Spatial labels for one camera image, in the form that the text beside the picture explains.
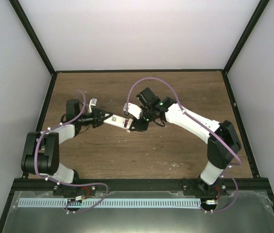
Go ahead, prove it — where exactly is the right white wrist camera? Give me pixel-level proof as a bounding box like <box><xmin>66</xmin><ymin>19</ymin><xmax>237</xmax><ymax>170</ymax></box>
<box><xmin>123</xmin><ymin>103</ymin><xmax>142</xmax><ymax>119</ymax></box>

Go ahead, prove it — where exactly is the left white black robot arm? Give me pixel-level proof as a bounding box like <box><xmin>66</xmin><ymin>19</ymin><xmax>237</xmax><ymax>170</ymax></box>
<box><xmin>21</xmin><ymin>99</ymin><xmax>113</xmax><ymax>196</ymax></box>

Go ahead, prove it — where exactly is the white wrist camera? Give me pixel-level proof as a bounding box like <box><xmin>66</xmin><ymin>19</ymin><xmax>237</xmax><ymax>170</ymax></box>
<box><xmin>123</xmin><ymin>103</ymin><xmax>142</xmax><ymax>119</ymax></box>
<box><xmin>87</xmin><ymin>98</ymin><xmax>97</xmax><ymax>113</ymax></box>

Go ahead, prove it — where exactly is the light blue slotted cable duct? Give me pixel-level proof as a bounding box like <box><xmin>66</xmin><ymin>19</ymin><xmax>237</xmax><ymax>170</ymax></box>
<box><xmin>17</xmin><ymin>198</ymin><xmax>201</xmax><ymax>209</ymax></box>

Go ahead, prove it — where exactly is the black aluminium frame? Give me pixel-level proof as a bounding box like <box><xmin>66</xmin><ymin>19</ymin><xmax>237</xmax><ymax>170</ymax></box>
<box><xmin>0</xmin><ymin>0</ymin><xmax>274</xmax><ymax>233</ymax></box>

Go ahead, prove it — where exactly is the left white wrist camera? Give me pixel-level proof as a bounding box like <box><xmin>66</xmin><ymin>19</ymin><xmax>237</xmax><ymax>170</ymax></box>
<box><xmin>87</xmin><ymin>98</ymin><xmax>97</xmax><ymax>113</ymax></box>

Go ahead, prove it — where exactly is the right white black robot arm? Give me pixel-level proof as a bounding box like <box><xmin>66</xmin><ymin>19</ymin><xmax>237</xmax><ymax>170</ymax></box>
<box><xmin>123</xmin><ymin>88</ymin><xmax>241</xmax><ymax>196</ymax></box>

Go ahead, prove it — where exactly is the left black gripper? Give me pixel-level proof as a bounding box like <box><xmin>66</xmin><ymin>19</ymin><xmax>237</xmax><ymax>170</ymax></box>
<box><xmin>77</xmin><ymin>108</ymin><xmax>113</xmax><ymax>129</ymax></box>

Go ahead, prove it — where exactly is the grey metal front plate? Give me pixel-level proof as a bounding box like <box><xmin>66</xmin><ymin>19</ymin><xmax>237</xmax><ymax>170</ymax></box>
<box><xmin>4</xmin><ymin>191</ymin><xmax>274</xmax><ymax>233</ymax></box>

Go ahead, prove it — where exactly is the white remote control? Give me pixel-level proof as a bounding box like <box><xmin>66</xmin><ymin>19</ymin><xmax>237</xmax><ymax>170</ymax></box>
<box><xmin>104</xmin><ymin>115</ymin><xmax>133</xmax><ymax>130</ymax></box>

